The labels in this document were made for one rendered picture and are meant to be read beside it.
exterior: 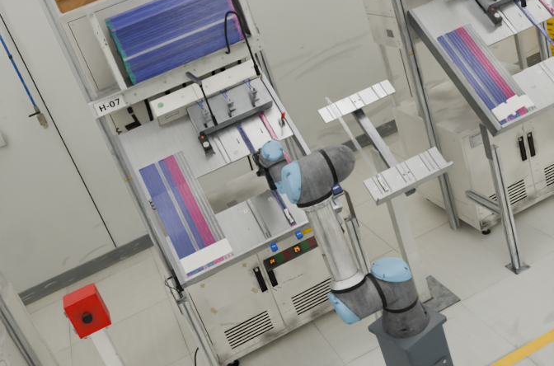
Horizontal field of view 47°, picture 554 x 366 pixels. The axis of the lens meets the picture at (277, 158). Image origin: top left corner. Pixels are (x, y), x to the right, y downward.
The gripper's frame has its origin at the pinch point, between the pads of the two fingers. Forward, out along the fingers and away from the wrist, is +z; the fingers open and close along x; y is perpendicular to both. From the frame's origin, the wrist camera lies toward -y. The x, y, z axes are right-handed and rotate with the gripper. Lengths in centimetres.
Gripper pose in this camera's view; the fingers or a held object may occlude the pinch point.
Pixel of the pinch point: (265, 174)
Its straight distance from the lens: 260.6
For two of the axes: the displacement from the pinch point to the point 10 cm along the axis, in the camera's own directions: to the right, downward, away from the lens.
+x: -8.9, 4.1, -2.0
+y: -4.4, -8.8, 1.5
